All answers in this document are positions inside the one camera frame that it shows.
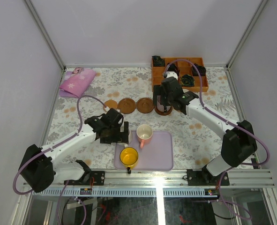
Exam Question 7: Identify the dark floral rolled cloth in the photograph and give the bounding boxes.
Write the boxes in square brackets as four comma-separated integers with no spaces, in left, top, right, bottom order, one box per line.
[152,55,165,67]
[192,63,206,76]
[180,74,195,87]
[167,63,180,75]

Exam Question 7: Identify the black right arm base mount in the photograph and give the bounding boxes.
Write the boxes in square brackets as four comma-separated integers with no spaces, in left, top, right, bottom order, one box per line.
[186,166,230,186]

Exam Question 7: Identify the white ceramic mug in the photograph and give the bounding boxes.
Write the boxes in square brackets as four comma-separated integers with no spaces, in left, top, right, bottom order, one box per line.
[123,130,132,148]

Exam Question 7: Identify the pink folded cloth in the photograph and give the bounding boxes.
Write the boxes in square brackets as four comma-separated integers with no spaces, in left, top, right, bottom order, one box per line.
[59,67,97,98]

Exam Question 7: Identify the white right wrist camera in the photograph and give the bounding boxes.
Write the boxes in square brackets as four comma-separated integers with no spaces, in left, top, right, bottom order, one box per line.
[163,71,178,80]

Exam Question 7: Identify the orange wooden compartment tray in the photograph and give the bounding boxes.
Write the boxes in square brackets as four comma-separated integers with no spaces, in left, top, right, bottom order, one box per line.
[151,57,209,92]

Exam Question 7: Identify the pink ceramic mug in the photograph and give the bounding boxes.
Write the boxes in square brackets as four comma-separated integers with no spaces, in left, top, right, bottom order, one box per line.
[136,124,153,149]

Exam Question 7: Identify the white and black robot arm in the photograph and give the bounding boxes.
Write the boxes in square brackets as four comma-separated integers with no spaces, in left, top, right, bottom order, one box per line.
[19,108,130,193]
[153,77,257,185]

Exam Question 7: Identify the light bamboo coaster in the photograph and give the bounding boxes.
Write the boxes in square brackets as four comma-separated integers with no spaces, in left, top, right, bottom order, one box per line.
[103,99,118,111]

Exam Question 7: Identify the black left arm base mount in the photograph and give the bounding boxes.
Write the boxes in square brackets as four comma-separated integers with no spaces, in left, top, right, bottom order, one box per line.
[64,160,105,186]

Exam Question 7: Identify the grey purple ceramic mug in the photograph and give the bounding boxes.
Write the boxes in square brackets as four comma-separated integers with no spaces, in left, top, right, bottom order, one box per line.
[163,106,172,114]

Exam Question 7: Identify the aluminium front frame rail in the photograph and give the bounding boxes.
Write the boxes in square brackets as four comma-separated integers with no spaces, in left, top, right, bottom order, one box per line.
[23,168,275,188]

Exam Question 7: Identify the lavender plastic serving tray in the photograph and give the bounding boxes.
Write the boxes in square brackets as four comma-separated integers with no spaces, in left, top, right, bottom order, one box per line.
[114,130,175,172]

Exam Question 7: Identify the blue slotted cable duct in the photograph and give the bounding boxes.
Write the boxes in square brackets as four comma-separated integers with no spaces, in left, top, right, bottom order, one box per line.
[38,187,216,197]

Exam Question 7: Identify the yellow ceramic mug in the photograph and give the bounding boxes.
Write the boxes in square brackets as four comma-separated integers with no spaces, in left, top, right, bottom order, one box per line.
[120,147,139,172]

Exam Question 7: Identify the dark wooden grooved coaster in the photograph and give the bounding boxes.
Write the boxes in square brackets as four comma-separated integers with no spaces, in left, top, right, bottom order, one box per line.
[154,105,173,116]
[136,97,154,113]
[118,98,136,114]

